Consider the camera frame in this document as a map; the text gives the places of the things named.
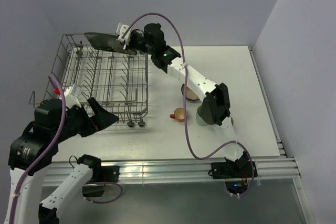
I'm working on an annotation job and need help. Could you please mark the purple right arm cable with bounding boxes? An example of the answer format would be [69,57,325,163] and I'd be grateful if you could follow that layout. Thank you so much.
[122,13,255,183]

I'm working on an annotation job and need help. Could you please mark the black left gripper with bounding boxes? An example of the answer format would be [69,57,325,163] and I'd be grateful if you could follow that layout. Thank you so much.
[53,96,119,142]

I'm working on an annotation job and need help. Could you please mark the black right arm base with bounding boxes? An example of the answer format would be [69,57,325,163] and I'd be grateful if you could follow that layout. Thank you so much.
[208,160,258,179]

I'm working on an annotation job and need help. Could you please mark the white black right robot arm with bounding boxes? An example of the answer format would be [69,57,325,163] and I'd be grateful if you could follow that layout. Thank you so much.
[117,23,256,179]

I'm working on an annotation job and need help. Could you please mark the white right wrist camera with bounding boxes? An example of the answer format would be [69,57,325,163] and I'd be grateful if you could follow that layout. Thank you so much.
[116,23,131,49]

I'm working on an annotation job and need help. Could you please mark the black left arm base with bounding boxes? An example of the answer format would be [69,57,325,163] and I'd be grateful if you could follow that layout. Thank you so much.
[89,165,120,183]

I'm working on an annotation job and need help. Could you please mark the grey wire dish rack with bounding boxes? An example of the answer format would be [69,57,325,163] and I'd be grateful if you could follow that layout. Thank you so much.
[28,33,149,128]

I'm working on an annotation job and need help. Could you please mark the small red orange cup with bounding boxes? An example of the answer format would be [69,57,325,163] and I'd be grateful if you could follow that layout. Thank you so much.
[170,108,187,122]

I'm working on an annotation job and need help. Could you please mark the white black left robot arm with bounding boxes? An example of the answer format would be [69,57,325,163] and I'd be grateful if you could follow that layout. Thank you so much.
[5,98,119,223]

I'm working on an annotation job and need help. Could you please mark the pale green cup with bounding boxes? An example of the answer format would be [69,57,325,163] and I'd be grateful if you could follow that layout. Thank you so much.
[195,105,209,126]

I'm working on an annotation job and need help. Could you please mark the dark bowl tan inside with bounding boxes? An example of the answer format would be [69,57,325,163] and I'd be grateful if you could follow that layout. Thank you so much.
[181,84,200,103]

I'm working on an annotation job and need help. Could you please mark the aluminium mounting rail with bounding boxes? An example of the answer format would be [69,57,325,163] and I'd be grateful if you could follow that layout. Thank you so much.
[39,157,301,188]

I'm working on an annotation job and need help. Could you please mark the black floral square plate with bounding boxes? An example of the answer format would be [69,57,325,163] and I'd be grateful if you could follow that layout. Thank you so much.
[84,32,137,55]

